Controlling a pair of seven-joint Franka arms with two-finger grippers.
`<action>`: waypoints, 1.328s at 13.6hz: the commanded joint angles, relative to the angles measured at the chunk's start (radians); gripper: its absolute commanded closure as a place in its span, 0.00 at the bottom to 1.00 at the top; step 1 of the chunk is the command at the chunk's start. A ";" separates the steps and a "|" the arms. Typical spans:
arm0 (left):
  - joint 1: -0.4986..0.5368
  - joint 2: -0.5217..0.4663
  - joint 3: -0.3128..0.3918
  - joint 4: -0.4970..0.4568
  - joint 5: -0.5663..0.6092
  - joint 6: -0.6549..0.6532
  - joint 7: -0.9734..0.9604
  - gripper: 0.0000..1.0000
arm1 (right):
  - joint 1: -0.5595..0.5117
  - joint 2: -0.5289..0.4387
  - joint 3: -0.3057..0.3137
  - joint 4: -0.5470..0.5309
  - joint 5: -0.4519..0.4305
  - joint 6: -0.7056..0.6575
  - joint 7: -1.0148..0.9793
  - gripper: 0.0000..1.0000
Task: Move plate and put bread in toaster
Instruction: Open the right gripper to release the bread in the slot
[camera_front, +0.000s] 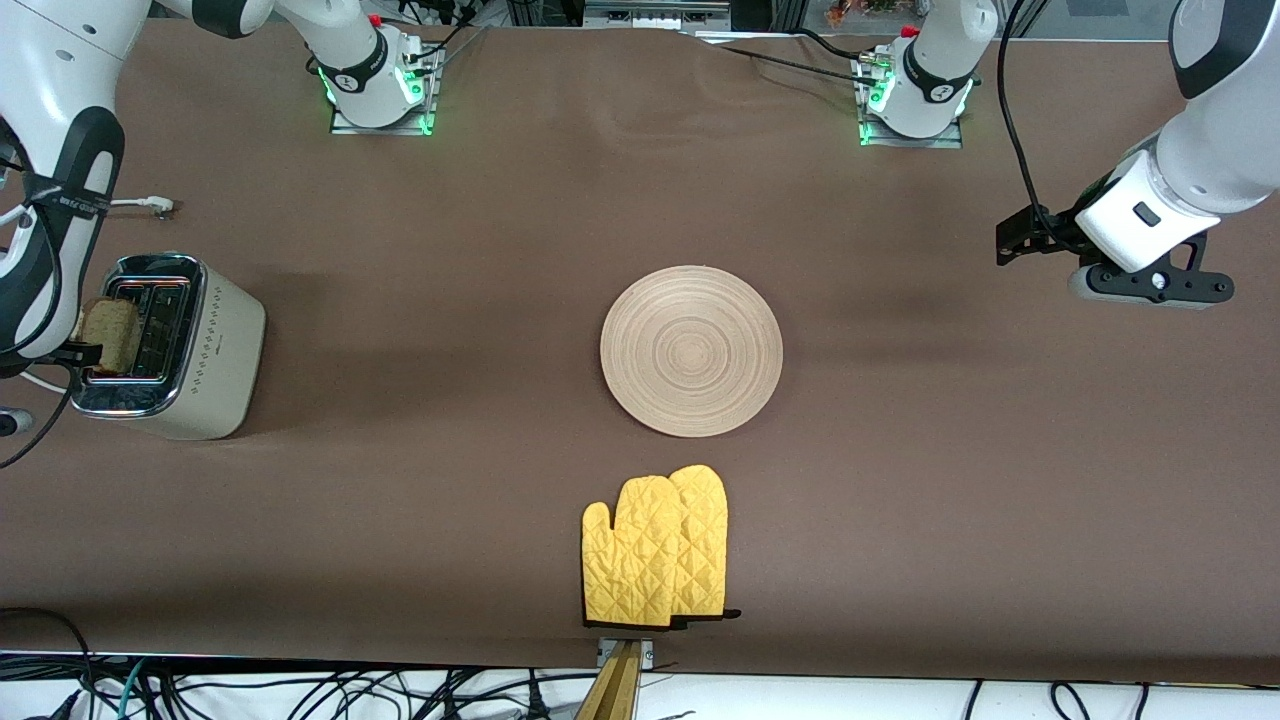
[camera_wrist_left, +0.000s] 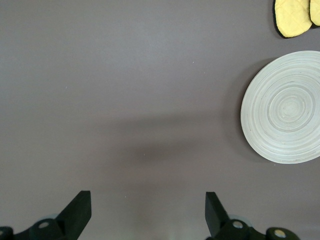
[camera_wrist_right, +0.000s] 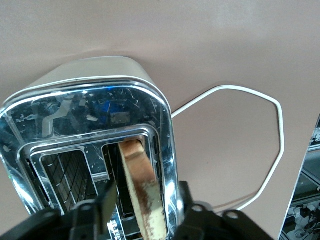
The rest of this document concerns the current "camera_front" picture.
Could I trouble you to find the brown-crusted bread slice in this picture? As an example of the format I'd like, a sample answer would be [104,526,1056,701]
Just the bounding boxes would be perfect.
[78,297,143,377]

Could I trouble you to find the round wooden plate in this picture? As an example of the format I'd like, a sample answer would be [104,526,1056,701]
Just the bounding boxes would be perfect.
[600,264,784,439]

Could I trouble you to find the chrome and cream two-slot toaster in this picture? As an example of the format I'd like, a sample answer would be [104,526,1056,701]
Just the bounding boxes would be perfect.
[68,252,267,441]

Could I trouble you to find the table cover sheet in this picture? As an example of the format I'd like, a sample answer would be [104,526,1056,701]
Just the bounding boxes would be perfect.
[0,20,1280,686]

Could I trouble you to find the yellow quilted oven mitt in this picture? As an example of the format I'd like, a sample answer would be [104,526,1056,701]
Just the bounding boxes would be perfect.
[582,477,687,629]
[666,464,743,623]

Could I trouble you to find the wooden beam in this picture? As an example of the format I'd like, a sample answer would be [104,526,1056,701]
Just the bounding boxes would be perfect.
[575,640,641,720]

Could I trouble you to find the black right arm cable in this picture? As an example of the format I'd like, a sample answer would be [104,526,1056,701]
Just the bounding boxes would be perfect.
[0,120,81,469]

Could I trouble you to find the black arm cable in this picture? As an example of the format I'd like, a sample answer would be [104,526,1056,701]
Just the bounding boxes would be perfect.
[996,0,1076,251]
[0,120,81,469]

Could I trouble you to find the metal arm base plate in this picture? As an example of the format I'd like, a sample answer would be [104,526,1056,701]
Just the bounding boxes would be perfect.
[858,118,964,150]
[328,100,438,137]

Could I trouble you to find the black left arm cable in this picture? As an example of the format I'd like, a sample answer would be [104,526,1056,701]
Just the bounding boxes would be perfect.
[996,0,1076,251]

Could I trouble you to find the black base cable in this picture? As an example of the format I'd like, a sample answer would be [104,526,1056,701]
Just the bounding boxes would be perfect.
[410,0,491,76]
[700,28,886,91]

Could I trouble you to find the black looped floor cable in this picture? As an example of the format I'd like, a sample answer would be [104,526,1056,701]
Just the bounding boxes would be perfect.
[0,607,96,720]

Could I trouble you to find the teal floor cable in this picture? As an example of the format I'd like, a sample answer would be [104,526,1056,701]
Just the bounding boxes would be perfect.
[95,655,151,720]

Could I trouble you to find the aluminium frame profile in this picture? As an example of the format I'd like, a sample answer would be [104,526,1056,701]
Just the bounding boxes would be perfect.
[583,0,733,31]

